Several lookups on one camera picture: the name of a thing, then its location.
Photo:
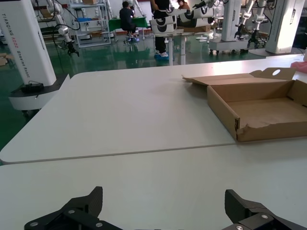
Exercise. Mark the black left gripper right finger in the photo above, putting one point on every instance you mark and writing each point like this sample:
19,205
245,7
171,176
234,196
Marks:
244,210

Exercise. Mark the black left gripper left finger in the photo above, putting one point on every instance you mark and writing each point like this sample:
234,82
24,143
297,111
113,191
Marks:
79,206

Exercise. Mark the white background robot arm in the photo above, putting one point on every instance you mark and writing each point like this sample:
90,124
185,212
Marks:
64,30

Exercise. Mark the white robot column with arm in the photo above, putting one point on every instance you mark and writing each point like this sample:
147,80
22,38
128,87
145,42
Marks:
280,26

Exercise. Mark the black device on robot base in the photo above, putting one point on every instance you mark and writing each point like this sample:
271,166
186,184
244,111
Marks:
31,86

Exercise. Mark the open cardboard box torn corner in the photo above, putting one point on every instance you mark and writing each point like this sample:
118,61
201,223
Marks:
263,107

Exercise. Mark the pink foam pad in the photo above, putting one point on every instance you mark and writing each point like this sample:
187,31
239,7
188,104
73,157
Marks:
299,65

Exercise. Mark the white Tianqing robot column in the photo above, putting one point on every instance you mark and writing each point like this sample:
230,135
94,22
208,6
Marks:
24,48

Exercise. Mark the white leg work table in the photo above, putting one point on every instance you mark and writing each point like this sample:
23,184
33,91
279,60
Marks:
183,45

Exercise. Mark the metal shelf rack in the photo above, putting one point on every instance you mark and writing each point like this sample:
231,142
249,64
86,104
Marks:
91,26

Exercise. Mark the standing person blue shoe covers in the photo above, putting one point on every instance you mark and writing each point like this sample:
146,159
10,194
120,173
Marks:
159,40

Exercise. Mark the green table cloth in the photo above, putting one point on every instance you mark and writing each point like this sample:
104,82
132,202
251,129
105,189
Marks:
115,23

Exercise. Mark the white robot with black grippers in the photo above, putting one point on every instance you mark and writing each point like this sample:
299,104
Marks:
230,24

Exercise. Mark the brown carton on work table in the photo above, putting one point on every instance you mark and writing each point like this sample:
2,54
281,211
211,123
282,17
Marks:
196,29

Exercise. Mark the seated person in black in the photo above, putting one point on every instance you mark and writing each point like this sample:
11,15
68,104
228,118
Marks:
126,18

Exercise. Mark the person in brown top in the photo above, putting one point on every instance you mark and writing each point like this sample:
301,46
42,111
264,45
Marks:
183,4

